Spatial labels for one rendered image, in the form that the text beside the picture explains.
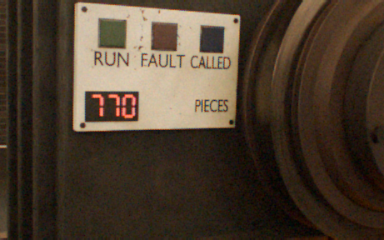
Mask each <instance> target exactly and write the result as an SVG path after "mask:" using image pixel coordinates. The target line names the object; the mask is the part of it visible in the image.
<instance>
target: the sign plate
mask: <svg viewBox="0 0 384 240"><path fill-rule="evenodd" d="M101 20H113V21H123V22H126V32H125V47H107V46H100V21H101ZM154 24H175V25H177V39H176V49H168V48H154V47H153V30H154ZM239 24H240V16H237V15H228V14H220V13H210V12H185V11H176V10H166V9H157V8H149V7H123V6H114V5H106V4H96V3H77V4H75V32H74V104H73V129H74V130H76V131H77V132H86V131H115V130H143V129H198V128H234V127H235V116H236V100H237V70H238V40H239ZM203 27H207V28H223V45H222V52H215V51H203V50H202V28H203ZM93 94H101V97H92V95H93ZM110 95H117V97H110ZM126 95H132V97H126ZM101 98H103V105H101ZM117 98H119V105H117ZM122 98H126V104H125V105H122ZM132 98H135V105H132ZM101 108H103V116H100V112H101ZM117 108H119V116H117ZM122 108H125V116H132V108H135V116H132V117H125V116H123V115H122Z"/></svg>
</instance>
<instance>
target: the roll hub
mask: <svg viewBox="0 0 384 240"><path fill-rule="evenodd" d="M343 121H344V128H345V134H346V138H347V146H348V148H349V151H350V153H351V155H352V159H353V161H354V163H355V164H356V165H357V168H358V169H359V170H360V172H361V173H362V175H363V176H364V177H365V178H366V179H367V180H368V181H369V182H370V183H371V184H372V185H374V186H376V187H377V188H379V189H381V190H383V191H384V142H380V143H378V142H374V137H373V135H372V134H373V132H374V128H375V127H376V126H384V22H382V23H381V24H380V25H379V26H378V27H376V28H375V29H374V31H373V32H372V33H371V34H370V35H369V37H368V38H367V40H366V41H365V42H364V43H363V44H362V47H361V49H360V50H359V52H358V54H357V57H356V59H355V60H354V62H353V64H352V69H351V71H350V73H349V77H348V79H347V88H346V92H345V97H344V105H343Z"/></svg>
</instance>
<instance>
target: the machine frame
mask: <svg viewBox="0 0 384 240"><path fill-rule="evenodd" d="M275 1H276V0H6V35H7V90H6V149H7V240H336V239H335V238H334V237H331V236H328V235H326V234H325V233H323V232H322V231H319V230H317V229H315V228H313V227H310V226H307V225H306V224H304V223H302V222H300V221H298V220H296V219H295V218H294V217H292V216H290V215H289V214H287V213H286V212H285V210H283V209H281V208H280V207H279V205H278V204H277V203H275V201H274V200H273V198H272V197H271V196H270V195H269V193H268V192H267V190H266V189H265V188H264V187H263V186H262V181H260V179H259V177H258V176H257V171H256V170H255V168H254V166H253V164H252V160H251V159H250V157H249V155H248V153H247V151H246V149H245V146H244V143H243V141H242V137H241V134H240V132H239V125H238V121H237V107H236V116H235V127H226V128H198V129H143V130H115V131H86V132H77V131H76V130H74V129H73V104H74V32H75V4H77V3H96V4H106V5H114V6H123V7H132V8H157V9H166V10H176V11H185V12H194V13H220V14H228V15H237V16H240V24H239V40H238V70H237V78H238V74H239V67H240V64H241V61H242V57H243V54H244V51H245V48H246V46H247V44H248V42H249V41H250V36H251V35H252V34H253V32H254V30H256V26H257V24H259V22H260V21H261V20H262V18H263V17H264V16H265V15H266V14H267V12H268V11H269V10H270V9H271V8H272V5H273V3H274V2H275Z"/></svg>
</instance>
